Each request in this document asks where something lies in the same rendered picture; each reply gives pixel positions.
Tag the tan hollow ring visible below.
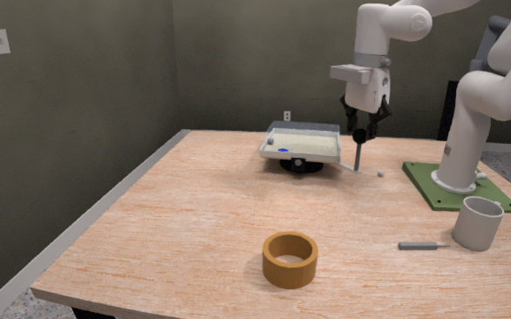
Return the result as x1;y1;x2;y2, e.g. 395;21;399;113
262;231;318;289

